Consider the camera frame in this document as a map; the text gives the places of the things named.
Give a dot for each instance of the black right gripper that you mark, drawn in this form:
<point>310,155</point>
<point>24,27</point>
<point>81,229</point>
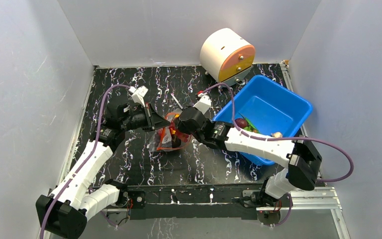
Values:
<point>176,123</point>

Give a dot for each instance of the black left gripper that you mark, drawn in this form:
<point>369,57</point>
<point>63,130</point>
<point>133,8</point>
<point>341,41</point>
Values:
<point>157,121</point>

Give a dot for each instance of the light purple grape bunch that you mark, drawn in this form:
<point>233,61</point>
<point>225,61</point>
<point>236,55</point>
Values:
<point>183,137</point>

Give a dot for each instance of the clear zip top bag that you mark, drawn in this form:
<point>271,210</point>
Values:
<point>164,140</point>

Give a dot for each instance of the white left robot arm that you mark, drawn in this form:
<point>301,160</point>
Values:
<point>82,184</point>

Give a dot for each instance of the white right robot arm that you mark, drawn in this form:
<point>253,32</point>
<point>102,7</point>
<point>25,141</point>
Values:
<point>299,160</point>

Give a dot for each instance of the black white marker pen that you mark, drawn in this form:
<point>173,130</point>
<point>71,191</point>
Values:
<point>177,101</point>

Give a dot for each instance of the purple mangosteen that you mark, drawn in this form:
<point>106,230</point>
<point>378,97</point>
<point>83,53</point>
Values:
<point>242,123</point>

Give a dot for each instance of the white round drawer cabinet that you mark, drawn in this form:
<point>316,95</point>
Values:
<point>226,56</point>

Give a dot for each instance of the blue plastic bin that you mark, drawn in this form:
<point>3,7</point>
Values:
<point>270,107</point>

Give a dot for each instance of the white garlic bulb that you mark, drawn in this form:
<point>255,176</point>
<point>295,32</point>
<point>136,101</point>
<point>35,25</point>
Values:
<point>277,135</point>

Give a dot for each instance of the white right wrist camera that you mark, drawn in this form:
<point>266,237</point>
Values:
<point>204,102</point>

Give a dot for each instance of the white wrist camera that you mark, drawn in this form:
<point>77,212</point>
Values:
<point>138,94</point>
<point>204,102</point>

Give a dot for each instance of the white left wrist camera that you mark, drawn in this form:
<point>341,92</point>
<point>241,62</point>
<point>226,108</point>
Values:
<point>138,94</point>

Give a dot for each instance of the aluminium frame rail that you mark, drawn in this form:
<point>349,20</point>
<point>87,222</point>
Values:
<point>189,201</point>

